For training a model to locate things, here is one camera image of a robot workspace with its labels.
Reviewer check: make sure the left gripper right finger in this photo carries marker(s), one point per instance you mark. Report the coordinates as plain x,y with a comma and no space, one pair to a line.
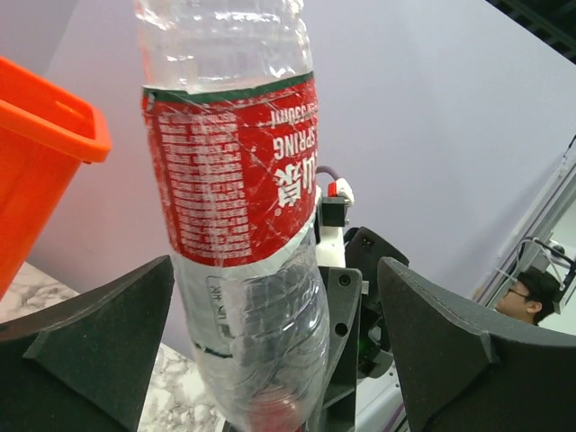
464,367

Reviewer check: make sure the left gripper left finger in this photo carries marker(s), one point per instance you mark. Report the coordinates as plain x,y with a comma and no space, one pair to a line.
85,363

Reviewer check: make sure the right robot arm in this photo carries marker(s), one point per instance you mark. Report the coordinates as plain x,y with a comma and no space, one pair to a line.
362,388

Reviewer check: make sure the red label water bottle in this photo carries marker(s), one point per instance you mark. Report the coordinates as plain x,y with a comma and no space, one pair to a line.
231,111

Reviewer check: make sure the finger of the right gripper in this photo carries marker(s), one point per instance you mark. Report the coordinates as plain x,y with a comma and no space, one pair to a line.
338,409

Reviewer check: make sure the orange plastic bin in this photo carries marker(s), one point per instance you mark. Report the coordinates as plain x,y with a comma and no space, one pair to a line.
47,133

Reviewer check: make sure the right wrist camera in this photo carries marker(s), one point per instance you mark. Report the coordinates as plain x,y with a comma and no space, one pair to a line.
331,218

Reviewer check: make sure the person with glasses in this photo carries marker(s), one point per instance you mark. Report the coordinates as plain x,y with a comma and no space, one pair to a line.
531,297

